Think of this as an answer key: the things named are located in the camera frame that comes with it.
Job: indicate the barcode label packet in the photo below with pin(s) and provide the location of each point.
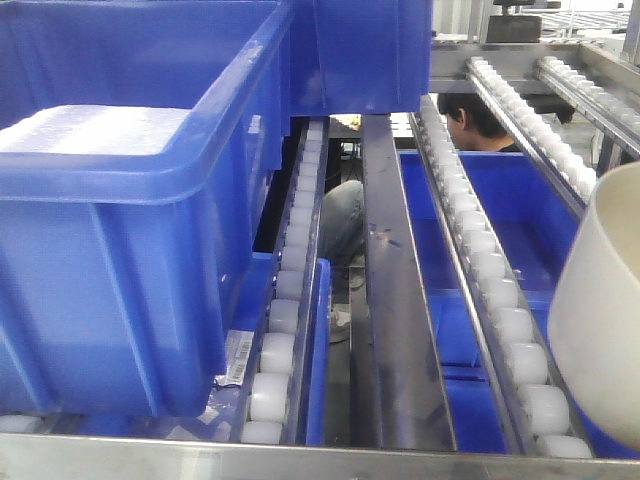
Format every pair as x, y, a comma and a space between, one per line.
238, 347

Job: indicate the stainless steel shelf frame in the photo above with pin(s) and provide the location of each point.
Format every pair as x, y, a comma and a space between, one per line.
205, 446

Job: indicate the blue crate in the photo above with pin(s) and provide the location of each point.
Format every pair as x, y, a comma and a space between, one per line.
359, 57
120, 272

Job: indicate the blue crate front left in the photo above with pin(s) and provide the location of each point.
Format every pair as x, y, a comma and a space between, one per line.
120, 272

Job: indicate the white plastic bin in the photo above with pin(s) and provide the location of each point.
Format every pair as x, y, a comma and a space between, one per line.
593, 322

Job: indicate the steel centre divider rail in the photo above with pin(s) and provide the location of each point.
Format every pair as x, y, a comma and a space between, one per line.
413, 407

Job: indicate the blue crate lower layer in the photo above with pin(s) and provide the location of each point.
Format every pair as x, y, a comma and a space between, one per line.
536, 231

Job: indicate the middle white roller track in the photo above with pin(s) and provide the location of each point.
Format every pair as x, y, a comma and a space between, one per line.
535, 414

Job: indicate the person behind shelf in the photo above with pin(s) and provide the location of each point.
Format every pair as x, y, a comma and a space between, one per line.
471, 126

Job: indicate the white roller track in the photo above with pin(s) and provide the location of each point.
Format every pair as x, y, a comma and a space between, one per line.
285, 382
563, 169
535, 414

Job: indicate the left white roller track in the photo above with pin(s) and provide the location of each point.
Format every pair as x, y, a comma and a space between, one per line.
285, 382

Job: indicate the right white roller track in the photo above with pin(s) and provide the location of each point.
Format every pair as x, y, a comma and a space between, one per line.
563, 169

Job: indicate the blue crate upper middle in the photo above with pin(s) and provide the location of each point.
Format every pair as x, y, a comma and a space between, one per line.
359, 57

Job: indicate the far right roller track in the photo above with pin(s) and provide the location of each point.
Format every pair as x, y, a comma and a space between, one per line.
610, 114

